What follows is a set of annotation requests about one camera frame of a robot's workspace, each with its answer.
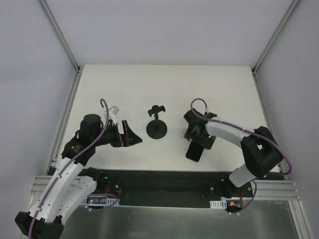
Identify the black smartphone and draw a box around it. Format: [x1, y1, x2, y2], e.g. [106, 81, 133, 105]
[185, 141, 204, 162]

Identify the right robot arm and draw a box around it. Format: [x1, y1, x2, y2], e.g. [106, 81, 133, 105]
[183, 110, 284, 198]

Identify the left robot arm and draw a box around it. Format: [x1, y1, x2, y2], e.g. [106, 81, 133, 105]
[15, 114, 143, 239]

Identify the black phone stand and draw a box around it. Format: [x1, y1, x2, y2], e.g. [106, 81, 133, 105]
[146, 105, 167, 139]

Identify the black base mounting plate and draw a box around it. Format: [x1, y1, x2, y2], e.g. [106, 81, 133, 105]
[64, 169, 285, 207]

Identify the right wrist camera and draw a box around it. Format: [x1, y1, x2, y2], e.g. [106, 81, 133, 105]
[203, 108, 217, 119]

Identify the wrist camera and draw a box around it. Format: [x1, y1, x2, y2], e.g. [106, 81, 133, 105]
[102, 106, 120, 124]
[203, 108, 217, 119]

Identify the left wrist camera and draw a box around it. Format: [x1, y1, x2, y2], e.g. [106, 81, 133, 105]
[102, 106, 120, 124]

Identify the right white cable duct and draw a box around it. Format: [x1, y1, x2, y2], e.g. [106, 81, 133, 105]
[209, 198, 243, 210]

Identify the white cable duct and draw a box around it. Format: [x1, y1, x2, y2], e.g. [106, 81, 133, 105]
[82, 196, 120, 207]
[209, 198, 243, 210]

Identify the left white cable duct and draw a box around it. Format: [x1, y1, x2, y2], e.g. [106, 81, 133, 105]
[82, 196, 120, 207]

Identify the left aluminium frame post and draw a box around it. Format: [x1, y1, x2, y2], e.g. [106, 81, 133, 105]
[37, 0, 81, 73]

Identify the aluminium frame post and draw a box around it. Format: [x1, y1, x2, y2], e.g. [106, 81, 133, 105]
[251, 0, 302, 75]
[37, 0, 81, 73]

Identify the right aluminium frame post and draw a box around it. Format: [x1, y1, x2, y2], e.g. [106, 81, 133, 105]
[251, 0, 302, 75]

